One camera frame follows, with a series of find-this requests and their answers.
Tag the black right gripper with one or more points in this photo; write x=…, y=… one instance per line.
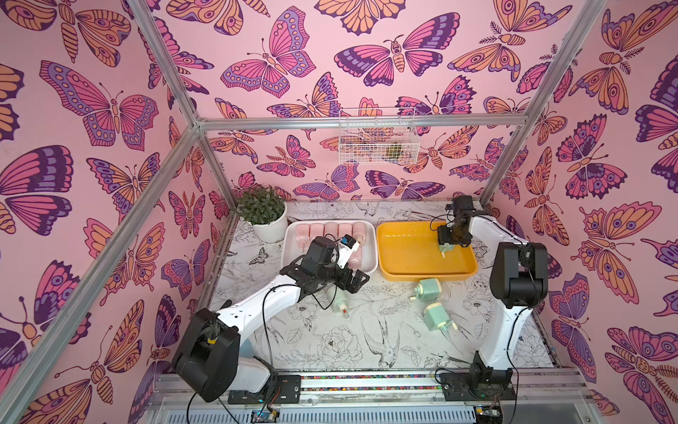
x=452, y=238

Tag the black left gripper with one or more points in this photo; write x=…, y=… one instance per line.
x=354, y=284

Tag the green sharpener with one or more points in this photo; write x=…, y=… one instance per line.
x=341, y=306
x=436, y=317
x=446, y=248
x=427, y=290

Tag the pink sharpener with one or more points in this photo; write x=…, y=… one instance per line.
x=316, y=230
x=344, y=229
x=359, y=232
x=302, y=236
x=355, y=261
x=331, y=230

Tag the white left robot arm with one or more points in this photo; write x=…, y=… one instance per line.
x=208, y=357

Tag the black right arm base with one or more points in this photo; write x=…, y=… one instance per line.
x=480, y=382

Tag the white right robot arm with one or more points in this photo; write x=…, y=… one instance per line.
x=518, y=279

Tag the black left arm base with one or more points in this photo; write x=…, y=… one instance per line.
x=279, y=389

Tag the yellow plastic storage box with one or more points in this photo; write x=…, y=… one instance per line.
x=409, y=251

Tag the white plastic flower pot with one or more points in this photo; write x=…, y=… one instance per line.
x=273, y=232

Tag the green leafy plant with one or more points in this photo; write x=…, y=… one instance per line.
x=261, y=206

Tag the green circuit board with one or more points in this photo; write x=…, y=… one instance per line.
x=264, y=416

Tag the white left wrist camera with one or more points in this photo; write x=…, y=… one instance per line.
x=347, y=246

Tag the white wire basket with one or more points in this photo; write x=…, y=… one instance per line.
x=378, y=139

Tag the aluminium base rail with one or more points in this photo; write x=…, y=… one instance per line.
x=401, y=396

